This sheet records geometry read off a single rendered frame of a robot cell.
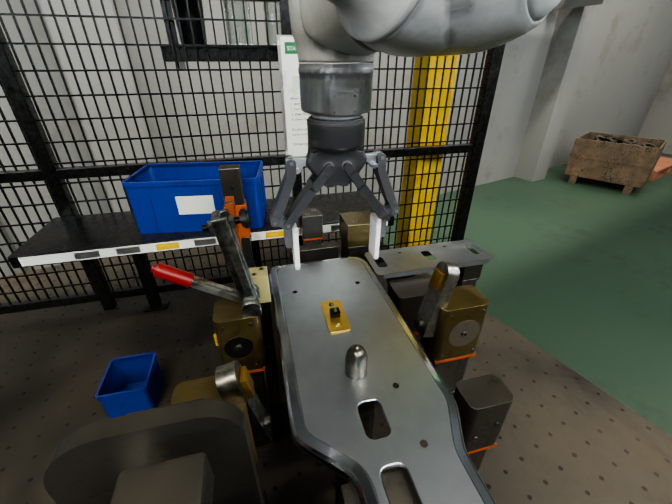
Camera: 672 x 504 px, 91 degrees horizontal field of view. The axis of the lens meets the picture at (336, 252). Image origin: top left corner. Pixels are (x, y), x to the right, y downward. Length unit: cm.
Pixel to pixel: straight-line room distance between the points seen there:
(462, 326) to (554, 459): 38
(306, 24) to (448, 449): 49
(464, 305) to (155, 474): 48
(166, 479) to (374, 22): 32
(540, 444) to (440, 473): 48
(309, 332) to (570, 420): 64
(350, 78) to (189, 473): 38
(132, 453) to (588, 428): 89
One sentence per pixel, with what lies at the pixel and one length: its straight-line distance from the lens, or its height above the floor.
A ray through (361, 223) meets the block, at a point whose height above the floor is 106.
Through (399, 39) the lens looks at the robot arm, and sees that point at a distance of 29.
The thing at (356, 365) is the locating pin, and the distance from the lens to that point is 49.
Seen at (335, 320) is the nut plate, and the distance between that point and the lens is 59.
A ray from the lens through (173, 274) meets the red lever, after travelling 52.
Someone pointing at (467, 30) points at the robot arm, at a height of 141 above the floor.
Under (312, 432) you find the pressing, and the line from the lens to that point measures 47.
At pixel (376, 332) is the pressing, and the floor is 100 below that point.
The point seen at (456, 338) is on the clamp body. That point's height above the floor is 98.
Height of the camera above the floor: 140
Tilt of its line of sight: 30 degrees down
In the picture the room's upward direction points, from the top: straight up
